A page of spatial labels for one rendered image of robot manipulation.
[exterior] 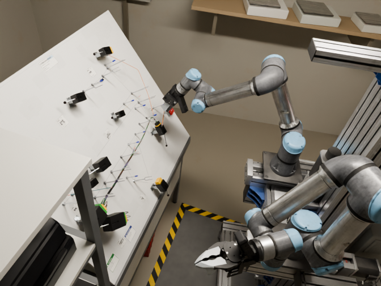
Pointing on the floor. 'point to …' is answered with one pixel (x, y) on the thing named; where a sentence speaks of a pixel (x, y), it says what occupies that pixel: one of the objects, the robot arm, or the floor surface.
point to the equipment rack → (46, 204)
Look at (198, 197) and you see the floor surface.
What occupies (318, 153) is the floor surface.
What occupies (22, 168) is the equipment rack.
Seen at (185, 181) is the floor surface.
